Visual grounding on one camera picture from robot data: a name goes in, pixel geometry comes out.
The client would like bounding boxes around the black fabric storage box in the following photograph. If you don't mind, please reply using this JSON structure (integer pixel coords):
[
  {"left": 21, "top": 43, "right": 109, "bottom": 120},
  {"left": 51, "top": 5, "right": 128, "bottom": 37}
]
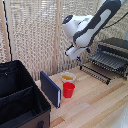
[{"left": 0, "top": 59, "right": 52, "bottom": 128}]

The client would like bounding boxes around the red plastic cup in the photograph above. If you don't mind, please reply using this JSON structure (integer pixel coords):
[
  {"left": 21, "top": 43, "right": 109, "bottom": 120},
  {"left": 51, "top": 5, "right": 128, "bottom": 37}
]
[{"left": 62, "top": 81, "right": 76, "bottom": 99}]

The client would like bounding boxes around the black wire oven tray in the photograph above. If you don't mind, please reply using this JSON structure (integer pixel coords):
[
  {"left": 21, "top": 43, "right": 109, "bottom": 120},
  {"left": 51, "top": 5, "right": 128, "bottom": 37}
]
[{"left": 88, "top": 50, "right": 128, "bottom": 74}]

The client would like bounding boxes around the white bowl with yellow food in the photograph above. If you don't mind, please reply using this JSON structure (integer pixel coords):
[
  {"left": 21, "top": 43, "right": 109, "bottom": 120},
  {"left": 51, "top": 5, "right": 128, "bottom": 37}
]
[{"left": 60, "top": 71, "right": 77, "bottom": 85}]

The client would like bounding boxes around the dark blue book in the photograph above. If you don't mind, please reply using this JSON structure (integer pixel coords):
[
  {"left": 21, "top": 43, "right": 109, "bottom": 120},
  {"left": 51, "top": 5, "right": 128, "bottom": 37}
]
[{"left": 39, "top": 70, "right": 62, "bottom": 109}]

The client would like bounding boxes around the open oven door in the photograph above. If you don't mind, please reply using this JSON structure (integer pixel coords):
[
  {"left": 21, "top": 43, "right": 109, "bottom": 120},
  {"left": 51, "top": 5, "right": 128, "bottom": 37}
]
[{"left": 79, "top": 64, "right": 112, "bottom": 86}]

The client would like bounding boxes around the black vertical pole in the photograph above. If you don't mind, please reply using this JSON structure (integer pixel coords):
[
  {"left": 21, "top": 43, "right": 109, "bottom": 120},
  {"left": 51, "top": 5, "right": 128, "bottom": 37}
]
[{"left": 1, "top": 0, "right": 14, "bottom": 62}]

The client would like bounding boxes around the woven bamboo screen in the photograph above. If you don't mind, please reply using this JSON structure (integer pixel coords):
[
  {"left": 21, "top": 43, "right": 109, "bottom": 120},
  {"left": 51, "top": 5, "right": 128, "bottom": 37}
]
[{"left": 0, "top": 0, "right": 128, "bottom": 82}]

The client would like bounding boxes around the black dish rack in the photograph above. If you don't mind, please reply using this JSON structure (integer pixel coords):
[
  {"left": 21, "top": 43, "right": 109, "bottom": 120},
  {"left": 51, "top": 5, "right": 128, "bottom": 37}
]
[{"left": 96, "top": 37, "right": 128, "bottom": 80}]

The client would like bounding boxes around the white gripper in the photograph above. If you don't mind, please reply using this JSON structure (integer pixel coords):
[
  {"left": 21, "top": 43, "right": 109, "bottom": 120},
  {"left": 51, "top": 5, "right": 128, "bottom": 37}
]
[{"left": 64, "top": 44, "right": 92, "bottom": 64}]

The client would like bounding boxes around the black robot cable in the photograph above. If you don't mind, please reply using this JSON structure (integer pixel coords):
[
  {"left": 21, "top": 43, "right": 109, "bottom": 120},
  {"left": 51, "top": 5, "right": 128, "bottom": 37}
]
[{"left": 105, "top": 11, "right": 128, "bottom": 30}]

